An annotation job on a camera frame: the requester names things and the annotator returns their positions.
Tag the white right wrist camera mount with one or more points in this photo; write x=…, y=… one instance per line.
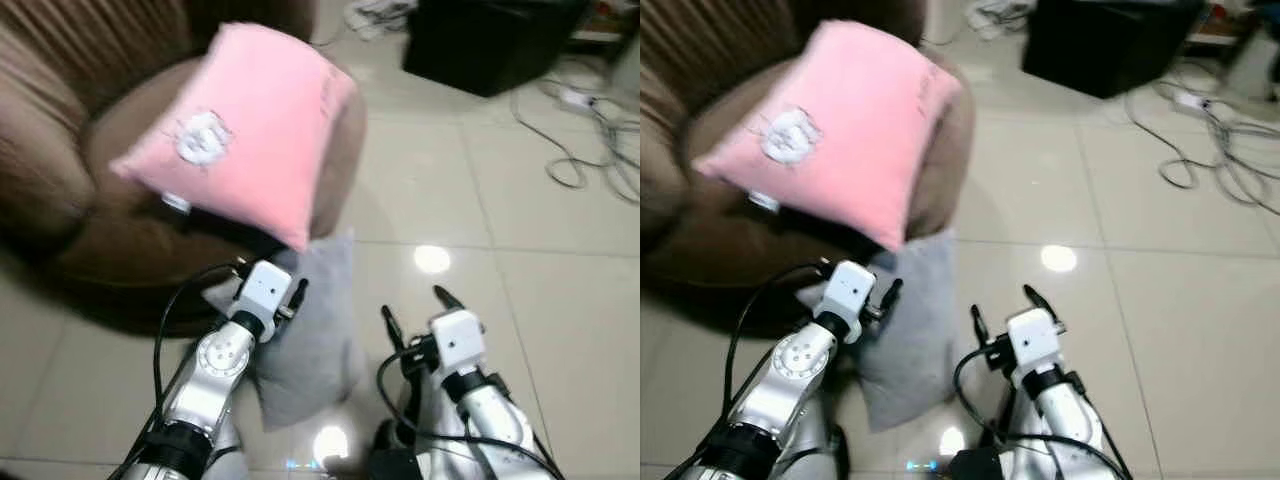
x=1032, y=340
x=457, y=340

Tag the black box cabinet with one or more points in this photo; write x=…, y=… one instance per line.
x=490, y=45
x=1110, y=45

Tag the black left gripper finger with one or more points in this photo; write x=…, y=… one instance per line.
x=298, y=293
x=892, y=294

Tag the pink pillow with white print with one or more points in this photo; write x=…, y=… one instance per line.
x=860, y=130
x=270, y=130

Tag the grey pillow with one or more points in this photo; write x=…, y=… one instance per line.
x=310, y=340
x=915, y=340

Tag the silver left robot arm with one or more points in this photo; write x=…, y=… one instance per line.
x=800, y=365
x=220, y=360

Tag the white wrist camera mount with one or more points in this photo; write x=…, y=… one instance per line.
x=1032, y=340
x=457, y=340
x=265, y=287
x=850, y=290

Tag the brown velvet round sofa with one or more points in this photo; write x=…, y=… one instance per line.
x=60, y=120
x=700, y=50

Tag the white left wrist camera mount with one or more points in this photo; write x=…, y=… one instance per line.
x=850, y=290
x=265, y=287

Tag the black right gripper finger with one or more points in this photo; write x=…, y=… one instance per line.
x=1038, y=298
x=980, y=324
x=392, y=327
x=448, y=298

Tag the white power strip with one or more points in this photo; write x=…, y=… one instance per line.
x=578, y=97
x=1190, y=100

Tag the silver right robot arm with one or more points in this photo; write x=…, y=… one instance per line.
x=1065, y=420
x=490, y=415

